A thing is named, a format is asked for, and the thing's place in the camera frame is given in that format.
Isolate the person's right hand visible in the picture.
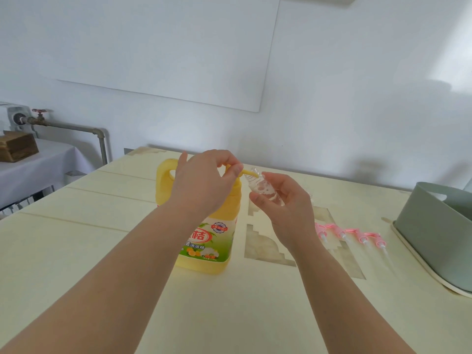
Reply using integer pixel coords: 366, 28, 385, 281
249, 171, 318, 255

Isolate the person's left hand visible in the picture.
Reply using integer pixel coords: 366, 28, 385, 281
169, 149, 244, 214

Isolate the yellow detergent jug with pump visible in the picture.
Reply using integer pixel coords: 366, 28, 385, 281
155, 158, 259, 275

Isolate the small clear plastic bottle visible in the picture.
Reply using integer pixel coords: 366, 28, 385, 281
245, 166, 287, 207

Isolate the grey-green plastic basket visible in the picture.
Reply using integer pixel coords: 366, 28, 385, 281
393, 181, 472, 294

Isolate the person's right forearm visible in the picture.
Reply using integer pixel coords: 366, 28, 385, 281
295, 236, 417, 354

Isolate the person's left forearm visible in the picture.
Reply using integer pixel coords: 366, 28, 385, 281
0, 202, 207, 354

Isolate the brown wooden box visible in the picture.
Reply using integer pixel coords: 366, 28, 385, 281
0, 130, 39, 163

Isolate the grey metal pipe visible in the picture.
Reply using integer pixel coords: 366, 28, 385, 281
26, 116, 109, 166

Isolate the white tablecloth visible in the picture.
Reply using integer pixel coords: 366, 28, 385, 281
0, 138, 95, 210

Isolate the white wall board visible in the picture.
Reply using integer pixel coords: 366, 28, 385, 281
55, 0, 282, 113

